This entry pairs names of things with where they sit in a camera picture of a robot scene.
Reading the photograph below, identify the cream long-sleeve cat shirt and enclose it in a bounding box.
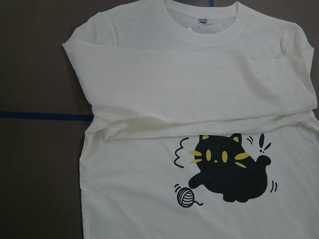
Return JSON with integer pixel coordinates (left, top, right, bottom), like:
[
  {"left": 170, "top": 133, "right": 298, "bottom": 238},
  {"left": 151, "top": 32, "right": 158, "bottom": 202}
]
[{"left": 63, "top": 0, "right": 319, "bottom": 239}]

